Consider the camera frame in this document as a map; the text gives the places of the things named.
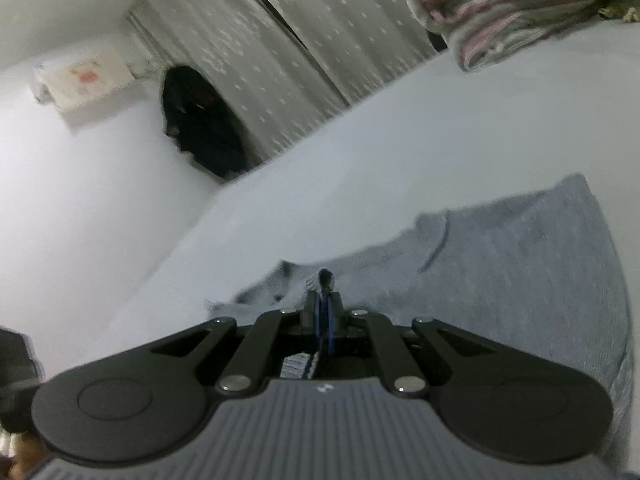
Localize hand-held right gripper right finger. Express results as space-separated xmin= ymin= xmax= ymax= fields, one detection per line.
xmin=325 ymin=291 xmax=493 ymax=396

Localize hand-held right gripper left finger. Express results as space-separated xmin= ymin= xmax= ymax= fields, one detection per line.
xmin=147 ymin=290 xmax=326 ymax=393

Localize grey printed knit sweater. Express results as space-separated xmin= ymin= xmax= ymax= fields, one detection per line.
xmin=205 ymin=174 xmax=633 ymax=480

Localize black hanging clothes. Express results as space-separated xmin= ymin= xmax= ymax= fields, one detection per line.
xmin=160 ymin=65 xmax=249 ymax=179

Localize grey star-patterned curtain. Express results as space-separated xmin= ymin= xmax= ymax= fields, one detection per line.
xmin=127 ymin=0 xmax=441 ymax=166

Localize folded white pink quilt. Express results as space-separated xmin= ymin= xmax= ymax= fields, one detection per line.
xmin=391 ymin=0 xmax=608 ymax=72

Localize covered wall air conditioner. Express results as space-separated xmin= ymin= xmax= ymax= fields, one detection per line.
xmin=30 ymin=45 xmax=137 ymax=115

